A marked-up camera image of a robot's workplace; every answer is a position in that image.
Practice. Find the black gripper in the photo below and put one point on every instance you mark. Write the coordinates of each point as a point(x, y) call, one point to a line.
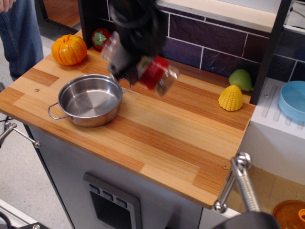
point(123, 64)

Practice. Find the clear plastic almond jar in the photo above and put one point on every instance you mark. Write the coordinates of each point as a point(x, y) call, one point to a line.
point(154, 72)

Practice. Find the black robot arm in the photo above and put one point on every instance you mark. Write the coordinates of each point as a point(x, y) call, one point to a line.
point(142, 30)

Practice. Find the stainless steel pot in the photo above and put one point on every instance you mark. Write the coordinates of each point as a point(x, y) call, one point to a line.
point(89, 101)

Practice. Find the bystander hand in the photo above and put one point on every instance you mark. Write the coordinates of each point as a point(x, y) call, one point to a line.
point(5, 5)

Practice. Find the red toy tomato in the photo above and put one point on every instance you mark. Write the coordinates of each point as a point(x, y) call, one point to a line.
point(99, 37)

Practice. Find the orange toy pumpkin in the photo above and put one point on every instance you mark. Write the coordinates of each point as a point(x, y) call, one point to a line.
point(69, 50)

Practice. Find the yellow toy corn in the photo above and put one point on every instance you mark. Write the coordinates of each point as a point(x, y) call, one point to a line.
point(231, 98)

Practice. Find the green toy pear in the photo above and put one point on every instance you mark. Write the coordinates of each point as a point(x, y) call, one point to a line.
point(242, 79)

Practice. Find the bystander blue jeans leg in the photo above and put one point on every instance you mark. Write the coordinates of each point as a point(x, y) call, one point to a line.
point(21, 38)

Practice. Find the grey toy kitchen cabinet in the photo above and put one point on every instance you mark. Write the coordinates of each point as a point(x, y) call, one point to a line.
point(98, 195)

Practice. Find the right metal clamp screw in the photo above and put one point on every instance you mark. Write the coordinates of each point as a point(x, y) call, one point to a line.
point(239, 176)

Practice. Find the light blue plastic bowl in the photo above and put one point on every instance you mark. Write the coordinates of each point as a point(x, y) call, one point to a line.
point(292, 100)

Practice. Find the orange plastic lid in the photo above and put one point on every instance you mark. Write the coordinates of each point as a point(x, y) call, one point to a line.
point(290, 214)

